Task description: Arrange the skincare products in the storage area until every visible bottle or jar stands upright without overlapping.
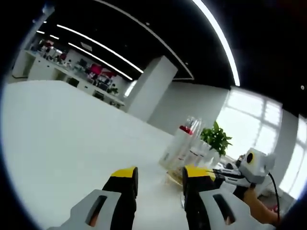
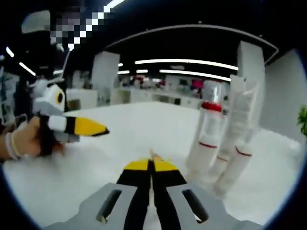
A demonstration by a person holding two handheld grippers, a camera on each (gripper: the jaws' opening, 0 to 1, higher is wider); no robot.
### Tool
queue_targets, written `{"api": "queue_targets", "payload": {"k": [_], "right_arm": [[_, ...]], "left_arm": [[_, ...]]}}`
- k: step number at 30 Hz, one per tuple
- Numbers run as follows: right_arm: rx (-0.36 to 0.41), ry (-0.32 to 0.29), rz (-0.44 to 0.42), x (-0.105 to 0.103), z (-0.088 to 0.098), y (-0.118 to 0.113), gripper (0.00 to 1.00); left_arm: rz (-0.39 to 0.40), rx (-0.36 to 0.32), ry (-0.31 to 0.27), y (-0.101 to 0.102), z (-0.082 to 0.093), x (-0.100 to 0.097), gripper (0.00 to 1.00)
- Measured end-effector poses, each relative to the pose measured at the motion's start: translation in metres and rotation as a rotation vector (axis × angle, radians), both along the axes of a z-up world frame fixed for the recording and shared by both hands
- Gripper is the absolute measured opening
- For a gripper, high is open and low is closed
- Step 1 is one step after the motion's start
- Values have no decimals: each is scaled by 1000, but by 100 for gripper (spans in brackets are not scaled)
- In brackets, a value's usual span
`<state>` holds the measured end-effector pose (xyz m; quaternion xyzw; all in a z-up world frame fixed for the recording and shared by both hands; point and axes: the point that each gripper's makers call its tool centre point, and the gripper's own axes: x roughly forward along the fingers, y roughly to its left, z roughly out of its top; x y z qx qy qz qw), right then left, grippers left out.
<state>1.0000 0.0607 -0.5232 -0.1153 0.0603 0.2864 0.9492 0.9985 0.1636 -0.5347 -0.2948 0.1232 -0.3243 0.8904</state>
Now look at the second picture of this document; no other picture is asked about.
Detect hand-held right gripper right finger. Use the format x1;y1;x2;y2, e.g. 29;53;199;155
152;158;264;230

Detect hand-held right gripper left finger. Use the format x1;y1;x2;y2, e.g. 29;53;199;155
45;158;153;230

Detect small white skincare bottle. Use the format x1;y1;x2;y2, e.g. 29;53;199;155
212;141;254;201
211;153;230;185

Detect white skincare tube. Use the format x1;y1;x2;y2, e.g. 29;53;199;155
222;74;260;154

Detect person's left hand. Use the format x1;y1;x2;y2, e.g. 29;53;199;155
13;115;65;159

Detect white square pillar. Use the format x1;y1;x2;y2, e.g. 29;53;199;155
236;40;266;131
91;51;121;105

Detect white office counter row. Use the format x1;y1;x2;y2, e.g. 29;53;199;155
112;86;204;109

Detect green potted plant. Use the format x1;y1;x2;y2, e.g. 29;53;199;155
296;106;307;138

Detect pale bead bracelets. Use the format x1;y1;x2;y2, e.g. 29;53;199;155
4;131;22;161

